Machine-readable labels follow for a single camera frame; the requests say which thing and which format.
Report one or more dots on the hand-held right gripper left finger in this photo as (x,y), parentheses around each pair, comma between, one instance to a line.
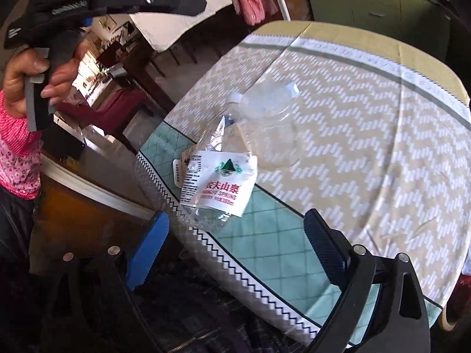
(147,250)

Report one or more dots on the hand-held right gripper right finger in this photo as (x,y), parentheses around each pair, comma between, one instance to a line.
(325,246)

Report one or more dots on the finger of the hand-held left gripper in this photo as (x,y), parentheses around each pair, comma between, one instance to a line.
(165,4)

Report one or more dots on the crushed plastic water bottle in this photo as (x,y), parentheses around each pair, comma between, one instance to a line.
(220,187)

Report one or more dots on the clear plastic jar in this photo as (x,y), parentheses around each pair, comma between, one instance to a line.
(274,136)

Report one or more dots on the person's left forearm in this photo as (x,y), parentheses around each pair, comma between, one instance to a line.
(18,161)

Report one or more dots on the person's left hand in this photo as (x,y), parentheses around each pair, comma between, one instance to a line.
(16,81)

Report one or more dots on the dark wooden dining table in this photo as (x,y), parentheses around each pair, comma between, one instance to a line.
(147,77)

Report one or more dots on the chair with red cushion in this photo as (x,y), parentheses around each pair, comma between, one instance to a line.
(117,103)

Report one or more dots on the green drawer cabinets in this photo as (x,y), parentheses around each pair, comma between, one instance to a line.
(368,3)

